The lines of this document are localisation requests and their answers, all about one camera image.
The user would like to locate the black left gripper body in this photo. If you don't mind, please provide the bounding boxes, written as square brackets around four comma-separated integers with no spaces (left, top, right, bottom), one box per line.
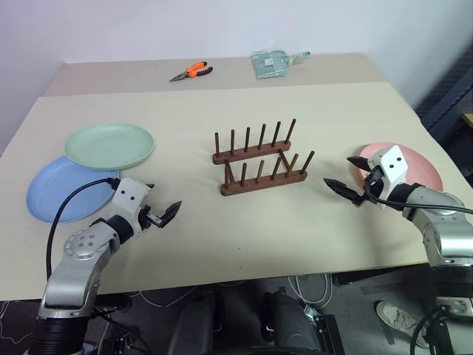
[137,205,166,231]

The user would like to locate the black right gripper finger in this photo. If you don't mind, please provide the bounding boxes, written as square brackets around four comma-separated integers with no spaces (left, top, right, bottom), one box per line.
[346,156,372,172]
[323,177,361,203]

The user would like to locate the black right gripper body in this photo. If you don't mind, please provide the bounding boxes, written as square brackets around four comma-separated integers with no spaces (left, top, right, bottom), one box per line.
[353,166,384,206]

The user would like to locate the wooden dish rack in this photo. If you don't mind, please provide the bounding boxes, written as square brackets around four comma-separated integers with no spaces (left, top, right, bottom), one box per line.
[212,118,316,197]

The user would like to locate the red plate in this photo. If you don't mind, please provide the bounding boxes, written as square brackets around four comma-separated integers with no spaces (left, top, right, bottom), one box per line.
[357,142,443,193]

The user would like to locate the green plate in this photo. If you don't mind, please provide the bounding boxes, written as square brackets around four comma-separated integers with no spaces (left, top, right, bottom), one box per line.
[64,123,155,172]

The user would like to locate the blue plate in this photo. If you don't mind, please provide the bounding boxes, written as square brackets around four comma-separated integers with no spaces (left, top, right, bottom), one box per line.
[26,155,121,224]

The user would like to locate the black woven fabric object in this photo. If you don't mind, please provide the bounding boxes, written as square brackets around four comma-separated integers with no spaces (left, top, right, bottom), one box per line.
[413,46,473,149]

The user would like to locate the dark rounded robot leg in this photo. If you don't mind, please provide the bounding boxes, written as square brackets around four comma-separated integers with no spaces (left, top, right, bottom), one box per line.
[170,291,227,355]
[259,290,336,355]

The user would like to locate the orange black pliers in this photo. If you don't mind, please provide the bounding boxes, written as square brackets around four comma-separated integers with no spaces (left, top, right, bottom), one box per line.
[169,61,214,83]

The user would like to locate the light green dustpan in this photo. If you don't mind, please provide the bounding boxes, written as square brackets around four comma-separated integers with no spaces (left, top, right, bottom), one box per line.
[251,50,311,80]

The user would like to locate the white sneaker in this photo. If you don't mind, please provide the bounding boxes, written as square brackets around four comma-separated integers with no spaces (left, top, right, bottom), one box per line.
[375,300,432,349]

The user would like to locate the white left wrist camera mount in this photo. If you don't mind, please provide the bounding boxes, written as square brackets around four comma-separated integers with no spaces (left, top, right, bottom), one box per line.
[111,177,154,237]

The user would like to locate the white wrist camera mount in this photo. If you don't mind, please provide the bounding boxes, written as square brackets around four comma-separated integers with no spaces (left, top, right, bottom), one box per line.
[368,145,409,210]
[111,177,154,237]

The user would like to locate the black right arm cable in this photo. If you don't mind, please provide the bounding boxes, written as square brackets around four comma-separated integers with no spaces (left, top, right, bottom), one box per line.
[364,176,473,214]

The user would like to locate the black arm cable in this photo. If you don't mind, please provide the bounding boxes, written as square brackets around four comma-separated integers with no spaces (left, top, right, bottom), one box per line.
[364,176,473,214]
[45,177,120,279]

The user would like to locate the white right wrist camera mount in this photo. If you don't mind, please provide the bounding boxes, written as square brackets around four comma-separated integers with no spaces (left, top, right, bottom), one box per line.
[368,145,409,210]

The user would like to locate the black table frame bar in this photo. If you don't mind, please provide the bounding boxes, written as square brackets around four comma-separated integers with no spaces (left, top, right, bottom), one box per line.
[334,264,434,286]

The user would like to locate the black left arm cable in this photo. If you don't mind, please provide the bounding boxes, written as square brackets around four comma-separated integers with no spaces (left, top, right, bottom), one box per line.
[45,177,120,279]

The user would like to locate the white cables under table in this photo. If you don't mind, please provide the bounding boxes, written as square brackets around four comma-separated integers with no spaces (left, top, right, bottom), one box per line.
[287,274,334,308]

